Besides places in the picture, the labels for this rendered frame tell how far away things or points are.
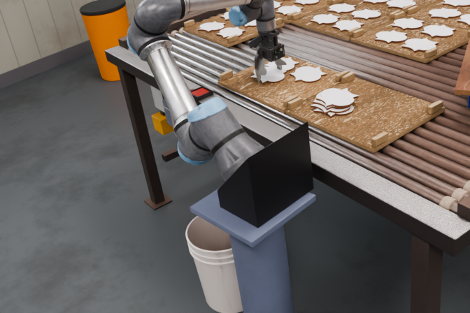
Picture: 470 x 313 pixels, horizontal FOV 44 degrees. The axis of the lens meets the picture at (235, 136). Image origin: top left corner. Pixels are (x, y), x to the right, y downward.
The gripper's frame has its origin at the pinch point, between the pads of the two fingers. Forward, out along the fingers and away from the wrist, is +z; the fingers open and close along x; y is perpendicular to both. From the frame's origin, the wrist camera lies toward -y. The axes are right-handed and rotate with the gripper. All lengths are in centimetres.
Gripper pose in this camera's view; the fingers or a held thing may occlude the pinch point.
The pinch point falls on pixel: (268, 75)
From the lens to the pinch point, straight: 237.3
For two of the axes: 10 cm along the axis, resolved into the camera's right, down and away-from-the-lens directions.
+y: 6.1, 3.3, -7.2
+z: 1.4, 8.5, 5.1
